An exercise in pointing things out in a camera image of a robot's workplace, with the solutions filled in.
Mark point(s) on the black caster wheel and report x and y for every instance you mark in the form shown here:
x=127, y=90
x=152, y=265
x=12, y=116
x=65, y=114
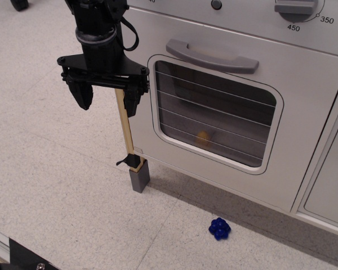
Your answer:
x=20, y=5

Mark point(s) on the wooden kitchen leg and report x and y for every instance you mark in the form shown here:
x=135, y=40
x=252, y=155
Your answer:
x=124, y=121

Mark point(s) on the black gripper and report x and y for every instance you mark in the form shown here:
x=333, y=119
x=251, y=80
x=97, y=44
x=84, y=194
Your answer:
x=108, y=67

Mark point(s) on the black tape piece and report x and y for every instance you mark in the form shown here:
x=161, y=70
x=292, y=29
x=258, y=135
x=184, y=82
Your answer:
x=131, y=160

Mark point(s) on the blue toy grapes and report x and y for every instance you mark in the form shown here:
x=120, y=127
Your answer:
x=220, y=229

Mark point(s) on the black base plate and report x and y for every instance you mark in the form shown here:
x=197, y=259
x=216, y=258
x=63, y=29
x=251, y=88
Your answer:
x=23, y=258

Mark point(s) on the white toy kitchen cabinet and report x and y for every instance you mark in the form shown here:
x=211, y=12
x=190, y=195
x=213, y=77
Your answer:
x=258, y=19

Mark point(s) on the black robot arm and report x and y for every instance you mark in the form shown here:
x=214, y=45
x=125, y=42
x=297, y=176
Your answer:
x=99, y=23

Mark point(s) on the grey oven door handle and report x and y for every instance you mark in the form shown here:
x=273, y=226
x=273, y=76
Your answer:
x=238, y=65

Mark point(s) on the grey leg foot cap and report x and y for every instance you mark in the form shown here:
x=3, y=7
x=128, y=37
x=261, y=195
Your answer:
x=141, y=178

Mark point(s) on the white cabinet drawer door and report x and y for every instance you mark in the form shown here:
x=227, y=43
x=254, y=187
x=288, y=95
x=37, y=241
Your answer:
x=321, y=197

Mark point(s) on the white toy oven door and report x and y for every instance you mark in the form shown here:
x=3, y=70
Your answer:
x=264, y=127

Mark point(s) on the grey temperature knob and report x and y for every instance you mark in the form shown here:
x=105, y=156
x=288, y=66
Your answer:
x=295, y=11

